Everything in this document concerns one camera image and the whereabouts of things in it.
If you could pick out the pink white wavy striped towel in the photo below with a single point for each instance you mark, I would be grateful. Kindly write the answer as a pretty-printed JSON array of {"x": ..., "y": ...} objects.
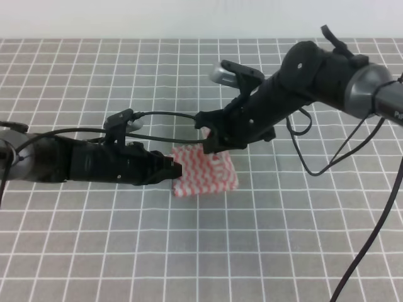
[{"x": 203, "y": 173}]

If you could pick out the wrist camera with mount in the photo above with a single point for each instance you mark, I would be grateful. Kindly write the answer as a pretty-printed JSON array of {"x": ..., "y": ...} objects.
[
  {"x": 241, "y": 77},
  {"x": 120, "y": 124}
]

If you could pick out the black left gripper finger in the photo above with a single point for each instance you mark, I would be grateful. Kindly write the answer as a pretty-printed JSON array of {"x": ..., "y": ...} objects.
[
  {"x": 161, "y": 161},
  {"x": 166, "y": 173}
]

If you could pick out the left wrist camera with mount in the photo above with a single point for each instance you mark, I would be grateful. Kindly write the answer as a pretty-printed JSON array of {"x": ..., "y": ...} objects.
[{"x": 120, "y": 124}]

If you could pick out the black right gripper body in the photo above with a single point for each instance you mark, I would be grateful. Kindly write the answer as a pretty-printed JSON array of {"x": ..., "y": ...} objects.
[{"x": 239, "y": 127}]

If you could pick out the grey grid tablecloth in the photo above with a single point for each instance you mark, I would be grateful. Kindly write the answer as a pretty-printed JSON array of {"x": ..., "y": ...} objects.
[{"x": 282, "y": 235}]

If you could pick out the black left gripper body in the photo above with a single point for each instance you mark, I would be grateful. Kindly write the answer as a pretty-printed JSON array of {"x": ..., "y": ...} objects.
[{"x": 99, "y": 163}]

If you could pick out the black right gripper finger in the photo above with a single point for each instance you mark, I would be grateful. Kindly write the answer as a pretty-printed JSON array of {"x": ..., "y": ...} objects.
[
  {"x": 217, "y": 119},
  {"x": 212, "y": 144}
]

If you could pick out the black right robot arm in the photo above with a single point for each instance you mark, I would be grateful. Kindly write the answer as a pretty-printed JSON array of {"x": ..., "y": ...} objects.
[{"x": 337, "y": 78}]

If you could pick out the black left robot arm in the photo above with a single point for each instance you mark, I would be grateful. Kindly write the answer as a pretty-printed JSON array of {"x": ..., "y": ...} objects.
[{"x": 55, "y": 158}]

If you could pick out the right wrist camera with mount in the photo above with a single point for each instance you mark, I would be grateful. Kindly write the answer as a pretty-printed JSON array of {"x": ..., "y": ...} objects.
[{"x": 241, "y": 77}]

